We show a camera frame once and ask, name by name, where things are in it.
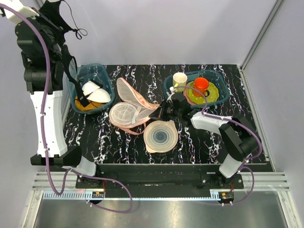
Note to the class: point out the white bra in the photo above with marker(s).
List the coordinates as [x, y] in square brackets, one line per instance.
[94, 92]

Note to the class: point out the teal plastic bin right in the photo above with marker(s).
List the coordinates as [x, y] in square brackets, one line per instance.
[216, 79]

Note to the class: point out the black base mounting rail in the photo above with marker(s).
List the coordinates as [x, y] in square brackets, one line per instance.
[159, 177]

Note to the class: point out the cream ringed ceramic plate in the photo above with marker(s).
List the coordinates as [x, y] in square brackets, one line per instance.
[160, 136]

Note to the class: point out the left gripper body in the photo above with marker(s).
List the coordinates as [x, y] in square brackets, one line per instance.
[53, 33]

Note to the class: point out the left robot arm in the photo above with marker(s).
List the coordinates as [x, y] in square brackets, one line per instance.
[45, 66]

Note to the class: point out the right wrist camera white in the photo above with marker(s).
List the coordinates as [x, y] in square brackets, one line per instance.
[170, 93]

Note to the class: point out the teal plastic bin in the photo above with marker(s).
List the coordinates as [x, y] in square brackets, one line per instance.
[216, 79]
[85, 73]

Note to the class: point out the pink plate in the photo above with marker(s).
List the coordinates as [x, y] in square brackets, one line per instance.
[191, 98]

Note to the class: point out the yellow garment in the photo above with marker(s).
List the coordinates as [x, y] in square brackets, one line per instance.
[92, 105]

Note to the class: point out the orange mug black handle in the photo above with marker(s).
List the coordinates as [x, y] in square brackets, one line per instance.
[201, 86]

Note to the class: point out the aluminium frame rail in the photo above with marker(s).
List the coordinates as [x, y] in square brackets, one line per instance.
[260, 181]

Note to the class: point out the black bra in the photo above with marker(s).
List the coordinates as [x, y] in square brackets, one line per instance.
[50, 13]

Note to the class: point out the teal plastic bin left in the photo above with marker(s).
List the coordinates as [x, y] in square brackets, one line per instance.
[85, 73]

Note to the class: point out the green polka dot plate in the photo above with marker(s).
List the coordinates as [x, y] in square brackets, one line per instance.
[213, 93]

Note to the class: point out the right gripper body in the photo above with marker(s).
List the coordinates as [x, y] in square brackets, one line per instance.
[170, 112]

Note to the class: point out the floral mesh laundry bag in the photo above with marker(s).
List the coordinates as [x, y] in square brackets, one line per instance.
[132, 111]

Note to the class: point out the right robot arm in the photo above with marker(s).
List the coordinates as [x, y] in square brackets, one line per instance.
[237, 134]

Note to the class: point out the pale yellow mug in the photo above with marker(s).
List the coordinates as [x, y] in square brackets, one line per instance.
[179, 81]

